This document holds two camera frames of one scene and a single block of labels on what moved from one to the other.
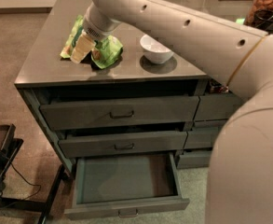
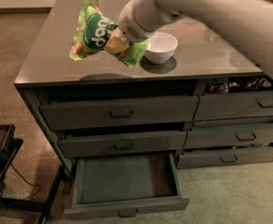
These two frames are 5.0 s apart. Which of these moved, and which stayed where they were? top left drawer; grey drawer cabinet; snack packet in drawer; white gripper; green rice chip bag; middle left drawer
Moved: white gripper; green rice chip bag
Stayed: grey drawer cabinet; top left drawer; middle left drawer; snack packet in drawer
